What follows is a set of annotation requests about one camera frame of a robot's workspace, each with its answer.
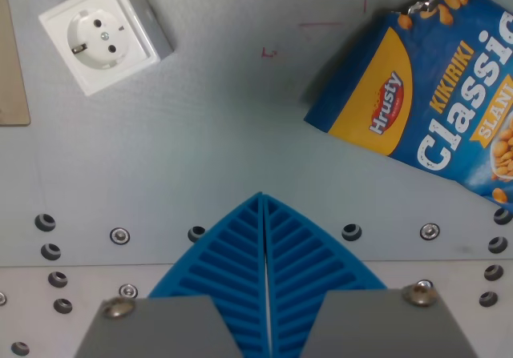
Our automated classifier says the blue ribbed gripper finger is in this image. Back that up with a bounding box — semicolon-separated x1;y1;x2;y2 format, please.
262;192;480;358
74;191;273;358

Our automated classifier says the thin beige wooden board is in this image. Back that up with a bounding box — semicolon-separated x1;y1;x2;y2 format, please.
0;0;32;127

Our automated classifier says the blue Hrusty Classic peanut bag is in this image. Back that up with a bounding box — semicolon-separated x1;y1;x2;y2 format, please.
303;0;513;215

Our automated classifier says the white wall socket grey box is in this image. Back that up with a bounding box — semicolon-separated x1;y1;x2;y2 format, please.
38;0;176;97

